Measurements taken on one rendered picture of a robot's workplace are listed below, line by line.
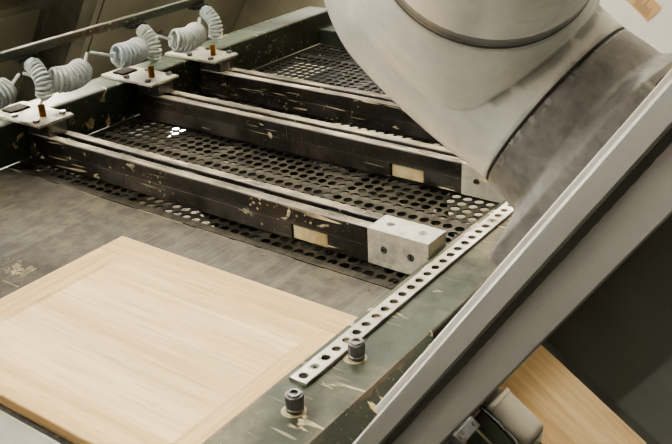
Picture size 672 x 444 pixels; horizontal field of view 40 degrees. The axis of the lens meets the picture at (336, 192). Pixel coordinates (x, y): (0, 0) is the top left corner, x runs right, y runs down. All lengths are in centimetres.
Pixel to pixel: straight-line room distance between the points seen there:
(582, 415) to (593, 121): 123
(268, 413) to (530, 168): 65
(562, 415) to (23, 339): 96
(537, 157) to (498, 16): 12
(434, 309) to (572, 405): 49
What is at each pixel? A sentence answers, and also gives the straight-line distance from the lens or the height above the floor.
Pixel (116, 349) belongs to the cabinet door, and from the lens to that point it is 145.
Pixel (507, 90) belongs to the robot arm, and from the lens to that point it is 65.
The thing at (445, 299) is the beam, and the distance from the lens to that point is 144.
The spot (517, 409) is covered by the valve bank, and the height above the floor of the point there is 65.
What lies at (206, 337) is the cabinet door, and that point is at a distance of 144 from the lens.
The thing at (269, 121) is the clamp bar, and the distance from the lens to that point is 215.
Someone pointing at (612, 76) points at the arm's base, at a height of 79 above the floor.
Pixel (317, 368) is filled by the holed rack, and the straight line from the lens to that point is 128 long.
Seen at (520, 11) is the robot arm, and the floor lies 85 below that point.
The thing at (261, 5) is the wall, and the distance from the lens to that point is 809.
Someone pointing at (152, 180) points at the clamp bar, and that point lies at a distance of 195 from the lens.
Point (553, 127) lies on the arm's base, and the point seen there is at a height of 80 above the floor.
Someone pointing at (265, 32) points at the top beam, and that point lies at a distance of 284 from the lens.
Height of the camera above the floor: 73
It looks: 14 degrees up
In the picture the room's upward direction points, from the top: 47 degrees counter-clockwise
